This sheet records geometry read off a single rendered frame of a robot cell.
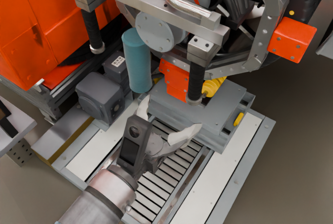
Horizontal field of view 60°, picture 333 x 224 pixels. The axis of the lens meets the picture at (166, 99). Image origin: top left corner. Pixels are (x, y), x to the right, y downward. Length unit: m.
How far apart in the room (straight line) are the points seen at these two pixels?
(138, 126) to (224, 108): 0.92
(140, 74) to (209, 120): 0.47
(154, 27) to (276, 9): 0.30
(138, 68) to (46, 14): 0.37
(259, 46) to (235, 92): 0.67
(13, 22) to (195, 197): 0.99
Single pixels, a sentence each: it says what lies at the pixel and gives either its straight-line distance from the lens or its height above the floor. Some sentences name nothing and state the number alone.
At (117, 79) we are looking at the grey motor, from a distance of 1.32.
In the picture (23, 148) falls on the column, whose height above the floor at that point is 0.10.
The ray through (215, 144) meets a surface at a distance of 1.39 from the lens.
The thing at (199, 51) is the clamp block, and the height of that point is 0.94.
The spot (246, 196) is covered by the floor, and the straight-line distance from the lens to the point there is 1.49.
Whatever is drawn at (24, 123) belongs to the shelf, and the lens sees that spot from 1.20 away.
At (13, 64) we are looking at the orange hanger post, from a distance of 1.09.
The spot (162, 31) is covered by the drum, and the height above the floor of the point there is 0.87.
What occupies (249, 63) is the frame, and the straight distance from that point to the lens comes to 0.89.
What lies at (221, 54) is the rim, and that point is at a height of 0.64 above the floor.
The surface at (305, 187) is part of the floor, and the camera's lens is 1.60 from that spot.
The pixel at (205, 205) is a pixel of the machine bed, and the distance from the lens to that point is 1.36.
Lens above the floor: 1.37
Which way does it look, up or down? 54 degrees down
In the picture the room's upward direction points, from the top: straight up
